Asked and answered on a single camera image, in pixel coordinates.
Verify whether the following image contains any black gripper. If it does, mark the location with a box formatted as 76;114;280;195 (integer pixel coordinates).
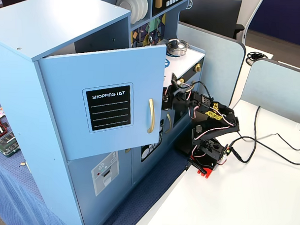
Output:
161;73;195;113

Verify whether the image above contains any blue shopping list cabinet door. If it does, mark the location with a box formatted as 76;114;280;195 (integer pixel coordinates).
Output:
34;39;167;165

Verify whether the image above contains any blue dishwasher sticker door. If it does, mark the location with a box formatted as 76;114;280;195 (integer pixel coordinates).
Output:
130;109;177;188

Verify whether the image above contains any blue ice dispenser sticker door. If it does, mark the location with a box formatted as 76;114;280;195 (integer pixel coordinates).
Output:
65;145;134;214

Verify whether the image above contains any steel toy pot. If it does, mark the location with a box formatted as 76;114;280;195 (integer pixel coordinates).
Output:
165;37;191;57

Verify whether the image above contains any light blue desk partition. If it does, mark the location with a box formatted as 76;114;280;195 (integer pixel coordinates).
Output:
174;21;248;109
237;57;300;129

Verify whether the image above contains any small green circuit board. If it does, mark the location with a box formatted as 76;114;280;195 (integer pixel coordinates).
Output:
223;144;233;161

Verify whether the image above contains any black monitor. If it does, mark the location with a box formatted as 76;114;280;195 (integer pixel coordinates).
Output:
178;0;246;40

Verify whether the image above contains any large white toy plate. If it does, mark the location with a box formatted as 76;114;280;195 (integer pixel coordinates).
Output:
129;0;149;25

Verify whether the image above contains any red table clamp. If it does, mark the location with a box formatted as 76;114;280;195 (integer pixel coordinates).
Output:
188;155;217;180

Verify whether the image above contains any black filament spool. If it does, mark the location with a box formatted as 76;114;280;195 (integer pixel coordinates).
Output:
245;52;269;66

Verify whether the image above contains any small white toy plate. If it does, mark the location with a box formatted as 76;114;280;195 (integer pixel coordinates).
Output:
115;0;137;14

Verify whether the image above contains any white chair back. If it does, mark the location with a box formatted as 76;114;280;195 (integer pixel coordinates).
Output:
241;0;266;46

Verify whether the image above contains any light blue toy kitchen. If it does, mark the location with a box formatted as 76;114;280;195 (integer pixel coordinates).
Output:
0;0;208;225

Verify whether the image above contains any green bit set case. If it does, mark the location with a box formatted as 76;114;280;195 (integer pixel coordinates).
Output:
0;133;20;158

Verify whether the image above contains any gold handle of shopping list door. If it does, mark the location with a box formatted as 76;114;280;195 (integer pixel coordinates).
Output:
147;98;156;134

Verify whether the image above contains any gold handle of dishwasher door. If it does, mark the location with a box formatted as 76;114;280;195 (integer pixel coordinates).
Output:
164;113;172;135

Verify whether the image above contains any black cable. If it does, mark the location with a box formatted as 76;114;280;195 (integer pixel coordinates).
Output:
231;104;300;166

